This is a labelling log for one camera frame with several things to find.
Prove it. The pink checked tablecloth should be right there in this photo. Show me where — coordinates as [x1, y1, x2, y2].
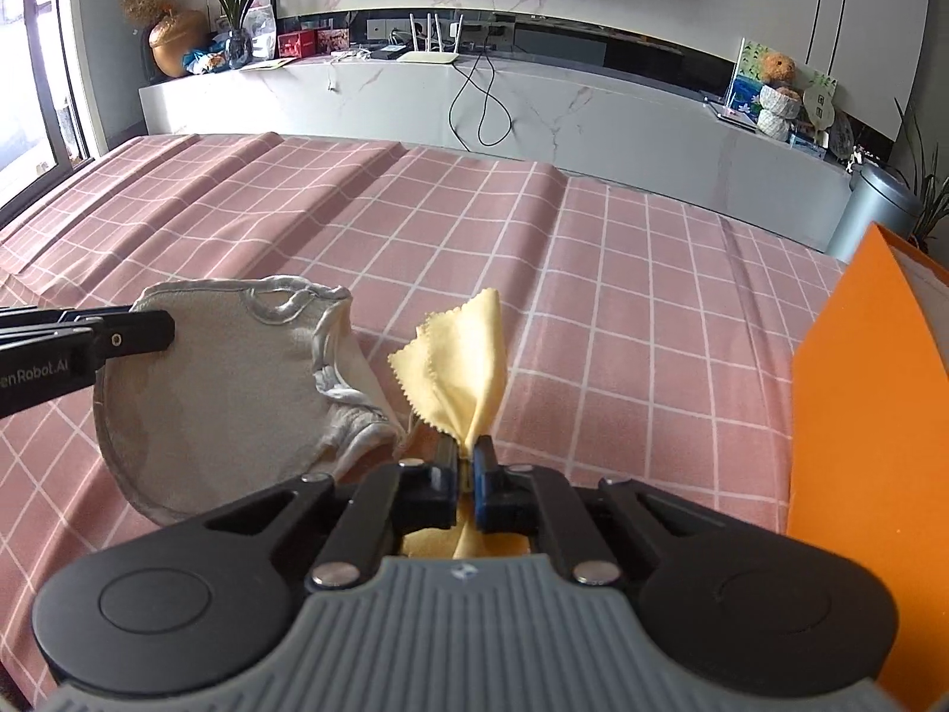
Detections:
[0, 132, 850, 691]

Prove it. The white marble TV cabinet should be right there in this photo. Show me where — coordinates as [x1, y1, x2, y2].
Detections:
[138, 11, 854, 253]

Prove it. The flat grey device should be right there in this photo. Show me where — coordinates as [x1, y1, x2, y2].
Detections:
[700, 89, 757, 131]

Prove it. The teddy bear in white pot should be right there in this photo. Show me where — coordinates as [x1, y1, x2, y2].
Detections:
[756, 52, 805, 142]

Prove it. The blue green standing picture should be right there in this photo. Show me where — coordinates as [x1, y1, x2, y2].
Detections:
[727, 37, 768, 116]

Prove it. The green potted floor plant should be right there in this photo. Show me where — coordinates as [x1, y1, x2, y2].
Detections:
[893, 100, 949, 246]

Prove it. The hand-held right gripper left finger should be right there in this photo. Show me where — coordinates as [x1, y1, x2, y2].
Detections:
[206, 434, 461, 592]

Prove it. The glass sliding door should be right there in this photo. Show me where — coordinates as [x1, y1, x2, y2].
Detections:
[0, 0, 97, 186]

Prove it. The black cable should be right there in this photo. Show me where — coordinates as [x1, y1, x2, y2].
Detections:
[447, 52, 512, 148]

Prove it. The orange cardboard box white inside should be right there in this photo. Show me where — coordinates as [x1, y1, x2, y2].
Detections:
[786, 222, 949, 712]

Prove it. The gold vase with dried flowers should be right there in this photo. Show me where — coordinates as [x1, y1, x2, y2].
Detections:
[120, 0, 214, 80]

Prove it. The round white hand fan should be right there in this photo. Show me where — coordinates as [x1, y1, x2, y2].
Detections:
[804, 70, 839, 127]

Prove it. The grey metal trash can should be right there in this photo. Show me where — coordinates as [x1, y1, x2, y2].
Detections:
[826, 163, 924, 262]

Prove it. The white router with antennas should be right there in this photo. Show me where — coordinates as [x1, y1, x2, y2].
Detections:
[396, 11, 464, 64]

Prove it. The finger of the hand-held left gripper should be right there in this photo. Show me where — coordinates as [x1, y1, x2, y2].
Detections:
[0, 306, 177, 387]

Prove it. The yellow cleaning cloth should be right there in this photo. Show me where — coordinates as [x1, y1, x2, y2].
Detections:
[387, 288, 531, 561]

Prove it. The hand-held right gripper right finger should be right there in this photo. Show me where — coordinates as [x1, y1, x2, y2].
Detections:
[472, 434, 728, 589]

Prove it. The green plant in glass vase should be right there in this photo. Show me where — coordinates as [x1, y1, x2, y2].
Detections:
[191, 0, 279, 71]

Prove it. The decorative plate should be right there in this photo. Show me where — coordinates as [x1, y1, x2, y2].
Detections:
[830, 115, 861, 160]

